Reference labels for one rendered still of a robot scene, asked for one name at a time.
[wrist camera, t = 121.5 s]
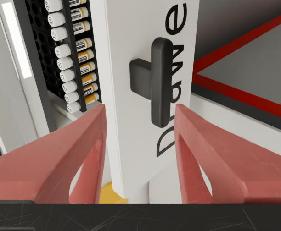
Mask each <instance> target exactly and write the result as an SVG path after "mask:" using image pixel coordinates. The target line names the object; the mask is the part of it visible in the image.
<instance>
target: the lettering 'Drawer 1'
mask: <svg viewBox="0 0 281 231"><path fill-rule="evenodd" d="M183 8H184V17H183V21H182V24H181V25H180V26H179V27H178V28H177V17H178V4H177V5H174V6H172V7H171V8H170V10H169V11H168V13H167V15H166V20H165V28H166V31H167V33H168V34H170V35H176V34H178V33H179V32H180V31H181V30H182V29H183V27H184V25H185V22H186V16H187V6H186V3H184V4H183ZM173 12H174V30H171V29H170V28H169V17H170V15H171V14H172V13H173ZM174 50H178V51H177V52H176V53H175V54H174V55H173V59H174V58H175V57H176V56H178V55H179V54H180V53H181V52H182V51H183V50H184V45H174ZM174 66H177V67H176V68H175V69H174V70H173V71H172V75H174V74H175V73H176V72H177V71H178V70H179V69H180V68H181V67H182V66H183V61H181V62H174V63H173V67H174ZM181 81H182V80H181ZM181 81H179V82H177V83H176V84H174V85H172V89H171V103H176V102H177V101H178V100H179V98H180V96H181V87H180V85H181ZM174 88H178V90H179V94H178V96H177V98H176V99H173V89H174ZM174 117H175V115H173V116H172V117H170V121H172V120H173V119H174ZM170 131H174V126H172V127H170V128H169V129H167V130H166V131H165V132H164V133H163V134H162V135H161V137H160V139H159V141H158V143H157V157H159V156H160V155H161V154H163V153H164V152H165V151H166V150H168V149H169V148H170V147H172V146H173V145H174V144H175V141H173V142H172V143H171V144H170V145H168V146H167V147H166V148H164V149H163V150H162V151H160V152H159V149H160V143H161V140H162V139H163V137H164V136H165V135H166V134H167V133H169V132H170Z"/></svg>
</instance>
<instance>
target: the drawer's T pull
mask: <svg viewBox="0 0 281 231"><path fill-rule="evenodd" d="M173 50H174V46H173V43H172V41H171V40H169V39H167V38H163V37H158V38H156V39H155V40H154V41H153V43H152V45H151V62H148V61H146V60H143V59H140V58H137V59H134V60H132V61H131V62H130V63H129V73H130V89H131V91H132V92H134V93H136V94H138V95H140V96H142V97H144V98H146V99H148V100H151V122H152V124H153V125H155V126H157V127H159V128H164V127H166V126H167V125H168V124H169V121H170V108H171V89H172V69H173Z"/></svg>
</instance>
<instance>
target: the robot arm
mask: <svg viewBox="0 0 281 231"><path fill-rule="evenodd" d="M174 139H175V152H176V162H177V169H178V176H179V183H180V192H181V199H182V204H99V200H100V193H101V184H102V177H103V170H104V163H105V152H106V140H107V117H106V107H105V104H99V105H97V106H96V107H94V108H93V109H91V110H89V111H88V112H87V113H85V114H84V115H82V116H81V117H79V118H78V119H76V120H75V121H73V122H72V123H70V124H68V125H66V126H64V127H62V128H60V129H58V130H56V131H53V132H51V133H49V134H47V135H45V136H43V137H40V138H38V139H36V140H34V141H32V142H30V143H27V144H25V145H23V146H21V147H19V148H17V149H15V150H13V151H10V152H8V153H6V154H4V155H2V156H0V231H281V155H279V154H276V153H274V152H272V151H270V150H268V149H266V148H263V147H261V146H259V145H257V144H255V143H252V142H250V141H248V140H246V139H244V138H242V137H240V136H238V135H235V134H233V133H231V132H229V131H227V130H225V129H222V128H220V127H218V126H216V125H214V124H212V123H210V122H208V121H207V120H205V119H204V118H202V117H201V116H200V115H198V114H197V113H195V112H194V111H192V110H190V109H189V108H188V107H186V106H185V105H183V104H176V107H175V117H174ZM199 165H200V166H199ZM81 166H82V167H81ZM80 167H81V170H80V174H79V176H78V179H77V181H76V184H75V186H74V188H73V190H72V192H71V194H70V196H69V190H70V185H71V182H72V180H73V178H74V177H75V175H76V174H77V172H78V170H79V169H80ZM200 167H201V168H202V170H203V171H204V173H205V175H206V176H207V178H208V179H209V181H210V184H211V189H212V195H211V193H210V191H209V189H208V187H207V185H206V183H205V181H204V178H203V176H202V173H201V170H200Z"/></svg>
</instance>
